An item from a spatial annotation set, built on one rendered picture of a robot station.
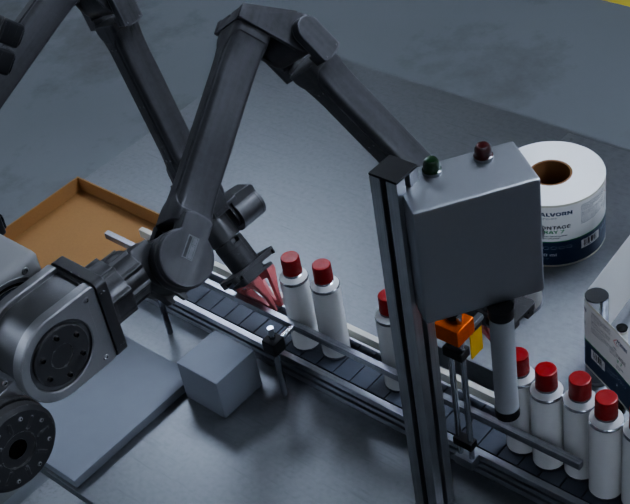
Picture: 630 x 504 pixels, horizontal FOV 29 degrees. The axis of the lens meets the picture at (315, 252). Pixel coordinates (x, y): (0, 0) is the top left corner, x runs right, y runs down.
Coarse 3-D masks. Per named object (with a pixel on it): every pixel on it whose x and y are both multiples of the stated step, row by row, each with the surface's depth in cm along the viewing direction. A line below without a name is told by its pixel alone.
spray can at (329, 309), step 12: (312, 264) 209; (324, 264) 209; (324, 276) 208; (312, 288) 211; (324, 288) 210; (336, 288) 210; (324, 300) 211; (336, 300) 212; (324, 312) 213; (336, 312) 213; (324, 324) 215; (336, 324) 215; (336, 336) 216; (348, 336) 219; (324, 348) 219
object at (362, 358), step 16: (112, 240) 244; (128, 240) 242; (208, 288) 229; (256, 304) 222; (288, 320) 218; (320, 336) 213; (352, 352) 209; (384, 368) 205; (448, 400) 198; (480, 416) 194; (512, 432) 191; (544, 448) 188; (576, 464) 184
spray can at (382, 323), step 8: (384, 296) 200; (384, 304) 200; (376, 312) 204; (384, 312) 201; (376, 320) 203; (384, 320) 202; (384, 328) 202; (384, 336) 204; (384, 344) 205; (392, 344) 204; (384, 352) 206; (392, 352) 205; (384, 360) 208; (392, 360) 207; (384, 376) 212; (392, 384) 211
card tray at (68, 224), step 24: (72, 192) 278; (96, 192) 276; (24, 216) 270; (48, 216) 274; (72, 216) 273; (96, 216) 271; (120, 216) 270; (144, 216) 267; (24, 240) 268; (48, 240) 267; (72, 240) 266; (96, 240) 265; (48, 264) 261
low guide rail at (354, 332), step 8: (144, 232) 251; (216, 264) 240; (216, 272) 241; (224, 272) 239; (352, 328) 220; (352, 336) 221; (360, 336) 219; (368, 336) 218; (368, 344) 219; (376, 344) 217; (440, 368) 210; (448, 376) 208; (456, 376) 208; (472, 384) 206; (472, 392) 206; (480, 392) 205; (488, 392) 204; (488, 400) 204
